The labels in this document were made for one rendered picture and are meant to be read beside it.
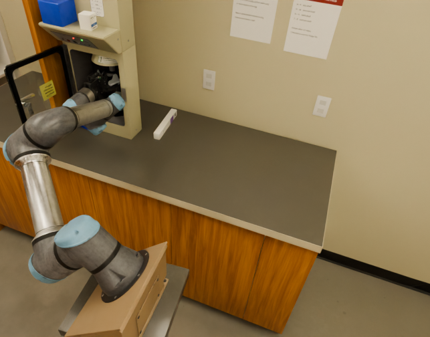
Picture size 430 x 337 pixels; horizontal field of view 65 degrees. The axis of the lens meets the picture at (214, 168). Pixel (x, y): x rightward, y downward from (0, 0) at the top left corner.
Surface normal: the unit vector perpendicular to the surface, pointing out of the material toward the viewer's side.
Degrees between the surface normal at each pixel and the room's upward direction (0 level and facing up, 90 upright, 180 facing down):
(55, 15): 90
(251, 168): 0
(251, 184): 0
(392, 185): 90
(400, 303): 0
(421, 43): 90
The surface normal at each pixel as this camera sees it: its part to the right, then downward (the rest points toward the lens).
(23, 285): 0.07, -0.76
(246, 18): -0.35, 0.58
